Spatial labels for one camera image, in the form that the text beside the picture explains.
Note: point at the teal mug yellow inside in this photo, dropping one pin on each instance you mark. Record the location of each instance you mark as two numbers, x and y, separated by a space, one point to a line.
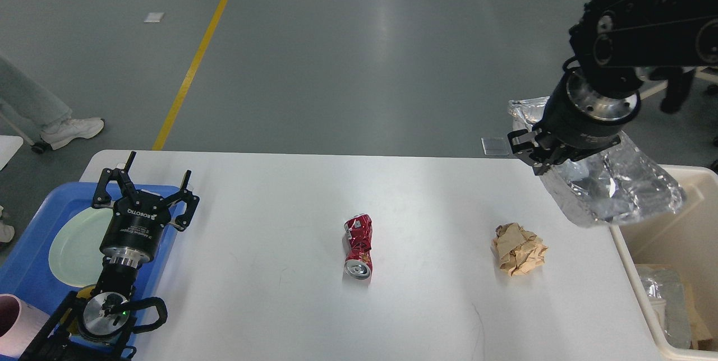
86 292

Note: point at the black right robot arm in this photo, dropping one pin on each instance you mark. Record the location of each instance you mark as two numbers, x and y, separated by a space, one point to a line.
617 45

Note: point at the aluminium foil tray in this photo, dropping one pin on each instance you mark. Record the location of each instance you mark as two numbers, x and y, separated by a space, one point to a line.
665 292

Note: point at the grey floor plate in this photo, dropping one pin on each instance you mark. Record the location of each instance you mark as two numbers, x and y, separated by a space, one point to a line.
495 147

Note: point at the brown paper ball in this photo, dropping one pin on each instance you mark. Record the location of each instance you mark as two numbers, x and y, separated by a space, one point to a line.
519 251

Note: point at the light green plate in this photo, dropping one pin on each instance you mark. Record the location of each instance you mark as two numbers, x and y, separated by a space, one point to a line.
74 256

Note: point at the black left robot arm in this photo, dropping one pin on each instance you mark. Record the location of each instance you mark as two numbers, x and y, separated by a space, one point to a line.
99 326

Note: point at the grey white office chair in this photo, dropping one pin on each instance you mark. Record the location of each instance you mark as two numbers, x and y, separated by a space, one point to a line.
706 74

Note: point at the crushed red soda can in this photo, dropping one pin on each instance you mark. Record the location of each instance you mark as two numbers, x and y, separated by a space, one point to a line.
358 237

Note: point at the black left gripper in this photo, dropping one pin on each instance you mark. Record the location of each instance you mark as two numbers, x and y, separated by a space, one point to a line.
134 229

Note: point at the person legs black sneakers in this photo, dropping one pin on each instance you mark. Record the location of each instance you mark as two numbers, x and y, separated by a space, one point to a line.
679 83

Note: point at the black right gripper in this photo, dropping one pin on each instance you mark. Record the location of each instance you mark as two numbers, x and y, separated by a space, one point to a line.
577 122

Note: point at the beige plastic bin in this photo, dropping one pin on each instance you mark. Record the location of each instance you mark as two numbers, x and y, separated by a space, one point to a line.
686 241

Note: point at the pink ribbed cup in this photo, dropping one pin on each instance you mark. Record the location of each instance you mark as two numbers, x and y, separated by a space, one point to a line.
20 323

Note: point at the white paper scrap on floor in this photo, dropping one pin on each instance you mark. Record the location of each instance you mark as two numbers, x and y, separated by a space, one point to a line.
154 17

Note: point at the aluminium foil sheet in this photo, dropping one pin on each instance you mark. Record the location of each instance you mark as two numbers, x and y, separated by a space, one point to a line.
618 186

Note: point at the white chair at left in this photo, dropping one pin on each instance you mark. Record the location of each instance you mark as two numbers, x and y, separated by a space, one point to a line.
12 142

